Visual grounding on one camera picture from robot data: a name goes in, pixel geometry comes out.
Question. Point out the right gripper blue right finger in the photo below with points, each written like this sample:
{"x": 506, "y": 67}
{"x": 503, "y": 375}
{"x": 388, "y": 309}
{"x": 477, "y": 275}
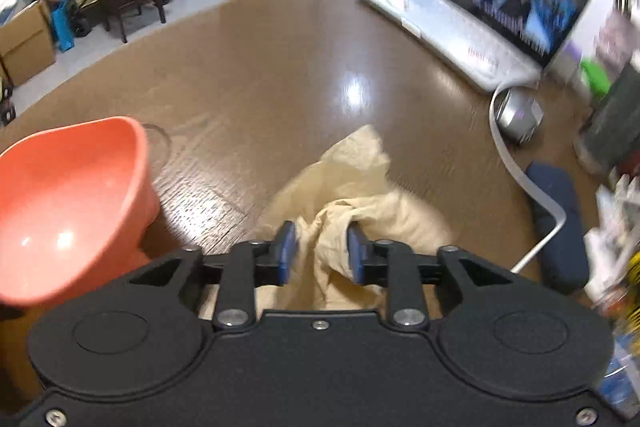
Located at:
{"x": 367, "y": 259}

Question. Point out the green box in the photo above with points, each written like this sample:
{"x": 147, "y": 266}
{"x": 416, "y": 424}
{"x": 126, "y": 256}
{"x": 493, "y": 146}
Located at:
{"x": 596, "y": 78}

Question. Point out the orange footed bowl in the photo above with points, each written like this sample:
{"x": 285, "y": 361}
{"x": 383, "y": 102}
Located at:
{"x": 75, "y": 204}

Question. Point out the cardboard box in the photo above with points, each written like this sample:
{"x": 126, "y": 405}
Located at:
{"x": 26, "y": 43}

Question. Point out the dark cylindrical speaker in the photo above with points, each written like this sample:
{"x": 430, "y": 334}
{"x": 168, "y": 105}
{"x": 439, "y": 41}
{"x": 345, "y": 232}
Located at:
{"x": 611, "y": 134}

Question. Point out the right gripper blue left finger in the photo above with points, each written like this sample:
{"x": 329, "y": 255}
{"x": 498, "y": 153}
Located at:
{"x": 274, "y": 259}

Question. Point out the silver laptop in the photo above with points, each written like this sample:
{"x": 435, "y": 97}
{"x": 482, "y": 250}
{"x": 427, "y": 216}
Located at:
{"x": 491, "y": 42}

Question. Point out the computer mouse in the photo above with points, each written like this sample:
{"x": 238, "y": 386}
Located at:
{"x": 518, "y": 115}

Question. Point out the beige cleaning cloth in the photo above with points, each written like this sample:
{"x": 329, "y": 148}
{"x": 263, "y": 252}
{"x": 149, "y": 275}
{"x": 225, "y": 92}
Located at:
{"x": 347, "y": 184}

